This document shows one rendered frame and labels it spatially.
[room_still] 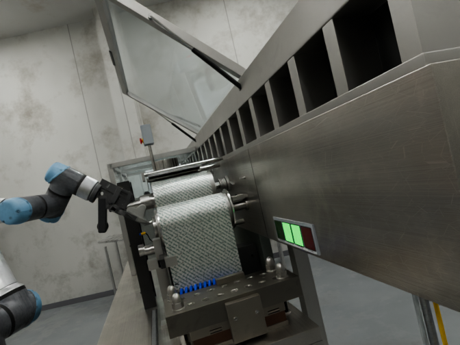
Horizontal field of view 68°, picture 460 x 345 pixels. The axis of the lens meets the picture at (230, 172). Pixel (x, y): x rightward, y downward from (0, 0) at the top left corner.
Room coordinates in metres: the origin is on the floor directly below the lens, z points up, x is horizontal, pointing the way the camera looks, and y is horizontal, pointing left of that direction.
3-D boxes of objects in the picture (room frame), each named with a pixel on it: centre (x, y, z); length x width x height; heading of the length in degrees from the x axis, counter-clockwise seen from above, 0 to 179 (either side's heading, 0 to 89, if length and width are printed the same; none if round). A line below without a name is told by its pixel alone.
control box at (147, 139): (1.72, 0.38, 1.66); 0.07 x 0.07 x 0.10; 15
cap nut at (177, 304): (0.96, 0.23, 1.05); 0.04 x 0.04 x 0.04
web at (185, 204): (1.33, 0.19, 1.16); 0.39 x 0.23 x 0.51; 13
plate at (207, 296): (1.04, 0.08, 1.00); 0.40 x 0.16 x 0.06; 103
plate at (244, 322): (0.95, 0.04, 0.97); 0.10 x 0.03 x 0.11; 103
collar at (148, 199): (1.42, 0.36, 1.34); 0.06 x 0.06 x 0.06; 13
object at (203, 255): (1.15, 0.15, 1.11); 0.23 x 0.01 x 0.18; 103
